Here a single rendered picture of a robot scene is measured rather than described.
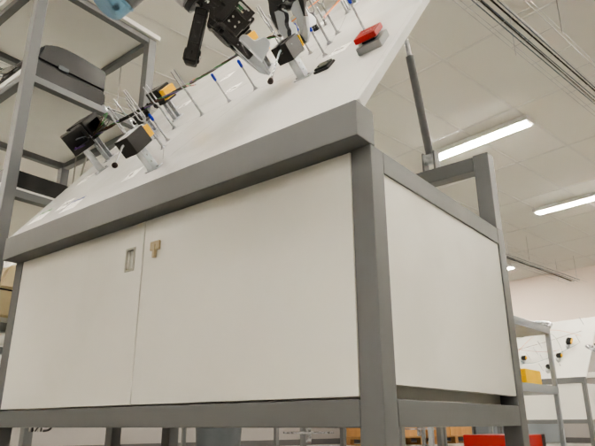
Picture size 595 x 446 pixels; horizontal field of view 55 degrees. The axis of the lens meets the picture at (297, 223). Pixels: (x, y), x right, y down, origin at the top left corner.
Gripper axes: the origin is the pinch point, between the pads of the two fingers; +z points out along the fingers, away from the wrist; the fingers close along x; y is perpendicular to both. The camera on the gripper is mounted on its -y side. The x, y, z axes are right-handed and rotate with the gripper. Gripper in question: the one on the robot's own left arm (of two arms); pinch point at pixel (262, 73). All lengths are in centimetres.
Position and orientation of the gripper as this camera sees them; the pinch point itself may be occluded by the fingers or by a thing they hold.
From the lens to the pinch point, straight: 123.5
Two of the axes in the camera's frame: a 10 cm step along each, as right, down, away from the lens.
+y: 6.7, -7.4, -0.4
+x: -0.9, -1.3, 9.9
